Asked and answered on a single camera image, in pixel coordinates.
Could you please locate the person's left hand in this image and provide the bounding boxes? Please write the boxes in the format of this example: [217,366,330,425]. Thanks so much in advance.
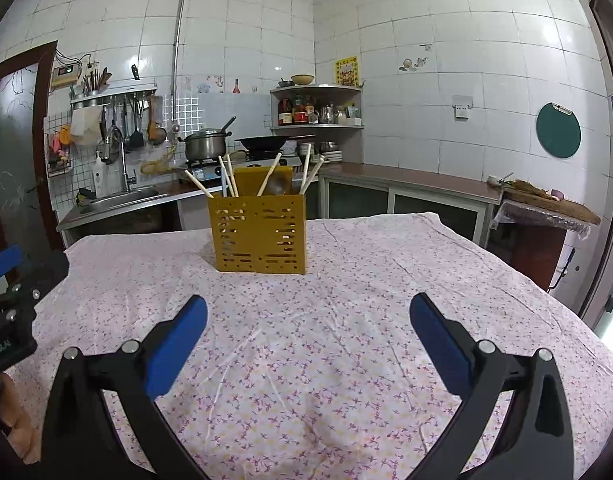
[0,372,40,463]

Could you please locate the white hanging cloth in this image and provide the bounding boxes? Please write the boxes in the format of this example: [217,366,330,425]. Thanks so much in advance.
[69,106,103,145]

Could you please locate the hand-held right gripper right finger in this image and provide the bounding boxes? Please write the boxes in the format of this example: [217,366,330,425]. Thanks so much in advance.
[409,292,575,480]

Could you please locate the curved steel shelf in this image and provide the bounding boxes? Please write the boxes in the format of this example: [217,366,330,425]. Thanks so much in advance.
[270,83,365,163]

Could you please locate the black hanging ladles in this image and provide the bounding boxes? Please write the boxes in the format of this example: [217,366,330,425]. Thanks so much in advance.
[126,97,147,151]

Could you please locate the hanging wooden board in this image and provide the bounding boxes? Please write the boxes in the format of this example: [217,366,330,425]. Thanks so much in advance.
[147,95,167,146]

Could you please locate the beige wall control box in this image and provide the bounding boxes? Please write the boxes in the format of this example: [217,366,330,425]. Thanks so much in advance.
[50,64,83,88]

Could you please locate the wall tile stickers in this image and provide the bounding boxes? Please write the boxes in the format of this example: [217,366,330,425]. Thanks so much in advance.
[399,44,432,72]

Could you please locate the steel wall utensil rack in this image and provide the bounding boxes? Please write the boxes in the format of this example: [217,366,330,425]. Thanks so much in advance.
[70,80,157,108]

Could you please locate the steel sink counter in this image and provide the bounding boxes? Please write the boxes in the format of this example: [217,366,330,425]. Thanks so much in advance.
[56,184,212,233]

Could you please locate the metal wall pipe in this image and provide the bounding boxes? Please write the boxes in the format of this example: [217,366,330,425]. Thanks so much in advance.
[171,0,194,126]

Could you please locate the red brown cabinet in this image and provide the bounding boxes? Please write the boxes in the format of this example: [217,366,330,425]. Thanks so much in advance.
[487,222,570,291]

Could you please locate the wire wall basket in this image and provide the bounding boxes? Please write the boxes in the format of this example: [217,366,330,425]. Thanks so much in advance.
[45,120,77,177]

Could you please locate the brown kitchen counter cabinet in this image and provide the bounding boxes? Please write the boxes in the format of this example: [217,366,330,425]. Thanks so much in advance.
[306,162,502,251]

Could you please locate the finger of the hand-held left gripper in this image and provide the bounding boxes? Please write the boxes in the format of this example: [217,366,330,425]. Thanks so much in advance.
[0,245,23,288]
[6,251,70,311]

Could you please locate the black wok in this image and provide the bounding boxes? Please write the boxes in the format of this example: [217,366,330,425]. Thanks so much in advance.
[235,133,317,155]

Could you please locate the white soap bottle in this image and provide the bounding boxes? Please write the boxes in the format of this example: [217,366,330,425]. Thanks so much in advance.
[93,151,108,197]

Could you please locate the yellow wall picture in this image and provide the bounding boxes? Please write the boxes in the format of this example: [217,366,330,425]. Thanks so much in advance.
[335,56,360,87]

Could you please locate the brown door with frosted glass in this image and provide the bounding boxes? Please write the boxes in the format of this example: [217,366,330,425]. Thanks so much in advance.
[0,41,67,286]

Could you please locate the gas stove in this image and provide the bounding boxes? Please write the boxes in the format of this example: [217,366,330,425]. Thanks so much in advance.
[179,156,290,181]

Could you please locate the yellow mesh bag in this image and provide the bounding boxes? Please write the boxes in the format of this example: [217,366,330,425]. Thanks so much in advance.
[140,145,180,176]

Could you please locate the yellow perforated utensil holder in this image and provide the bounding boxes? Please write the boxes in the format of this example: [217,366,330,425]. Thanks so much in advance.
[208,166,307,276]

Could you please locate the steel pot with lid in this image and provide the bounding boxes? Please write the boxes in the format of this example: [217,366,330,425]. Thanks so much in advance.
[178,117,236,162]

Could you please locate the steel cup with utensils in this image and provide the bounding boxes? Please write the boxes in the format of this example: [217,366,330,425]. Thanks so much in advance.
[81,67,112,97]

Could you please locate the steel faucet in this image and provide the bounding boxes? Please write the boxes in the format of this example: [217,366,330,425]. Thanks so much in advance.
[104,127,137,192]

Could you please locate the floral tablecloth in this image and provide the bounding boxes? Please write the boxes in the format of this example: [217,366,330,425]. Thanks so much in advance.
[0,211,613,480]

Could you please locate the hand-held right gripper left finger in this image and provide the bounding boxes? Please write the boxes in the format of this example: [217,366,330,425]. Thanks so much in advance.
[40,295,208,480]

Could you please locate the green round cutting board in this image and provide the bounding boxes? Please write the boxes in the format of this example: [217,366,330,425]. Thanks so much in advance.
[535,102,582,160]

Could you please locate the wooden chopping block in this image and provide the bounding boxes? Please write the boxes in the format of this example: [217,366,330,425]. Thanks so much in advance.
[491,180,602,238]

